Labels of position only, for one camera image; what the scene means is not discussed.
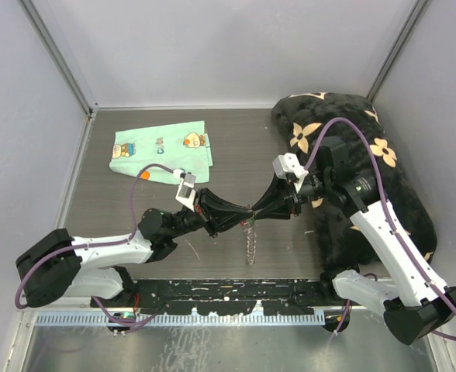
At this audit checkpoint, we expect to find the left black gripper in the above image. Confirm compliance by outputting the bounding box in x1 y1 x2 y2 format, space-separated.
167 188 252 239

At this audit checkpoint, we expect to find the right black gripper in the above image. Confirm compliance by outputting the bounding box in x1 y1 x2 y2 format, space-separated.
251 170 331 220

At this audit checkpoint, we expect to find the metal keyring disc with rings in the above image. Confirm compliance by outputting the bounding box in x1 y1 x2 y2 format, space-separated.
241 218 257 265

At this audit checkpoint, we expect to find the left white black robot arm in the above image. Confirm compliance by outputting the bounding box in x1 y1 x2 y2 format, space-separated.
15 188 252 309

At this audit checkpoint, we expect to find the green cartoon print cloth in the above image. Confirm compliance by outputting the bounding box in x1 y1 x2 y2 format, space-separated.
109 121 213 184

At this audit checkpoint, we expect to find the black floral plush pillow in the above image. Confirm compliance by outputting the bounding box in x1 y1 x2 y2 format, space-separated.
271 92 437 270

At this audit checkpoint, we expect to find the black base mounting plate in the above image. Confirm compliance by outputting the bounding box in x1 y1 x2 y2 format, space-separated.
101 279 346 316

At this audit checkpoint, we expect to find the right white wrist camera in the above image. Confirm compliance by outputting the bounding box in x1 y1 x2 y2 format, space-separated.
272 153 309 193

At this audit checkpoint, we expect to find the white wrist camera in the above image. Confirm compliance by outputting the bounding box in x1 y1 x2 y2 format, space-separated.
175 173 196 211
272 153 309 193

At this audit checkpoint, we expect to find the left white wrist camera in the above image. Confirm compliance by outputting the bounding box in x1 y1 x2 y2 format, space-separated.
175 173 196 211

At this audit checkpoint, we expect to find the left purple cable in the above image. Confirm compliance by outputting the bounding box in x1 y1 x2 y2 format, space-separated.
15 164 185 310

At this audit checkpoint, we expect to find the white slotted cable duct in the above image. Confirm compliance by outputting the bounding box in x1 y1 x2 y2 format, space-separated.
34 310 325 327

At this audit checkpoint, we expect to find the right aluminium frame post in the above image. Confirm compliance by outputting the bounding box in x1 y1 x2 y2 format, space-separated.
367 0 432 102

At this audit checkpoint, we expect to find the aluminium frame post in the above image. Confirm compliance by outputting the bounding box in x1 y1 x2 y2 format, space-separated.
367 0 432 102
19 0 98 115

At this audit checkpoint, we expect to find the left aluminium frame post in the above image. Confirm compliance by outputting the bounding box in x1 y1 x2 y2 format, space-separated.
19 0 98 115

